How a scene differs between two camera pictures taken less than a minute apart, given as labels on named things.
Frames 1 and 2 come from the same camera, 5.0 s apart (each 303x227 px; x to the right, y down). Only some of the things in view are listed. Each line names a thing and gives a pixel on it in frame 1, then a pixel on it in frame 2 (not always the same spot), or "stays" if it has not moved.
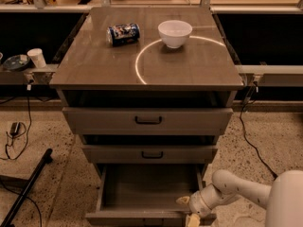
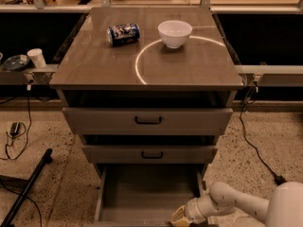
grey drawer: [145, 195] stays
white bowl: [174, 33] stays
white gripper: [198, 204] → [191, 211]
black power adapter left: [14, 128] stays
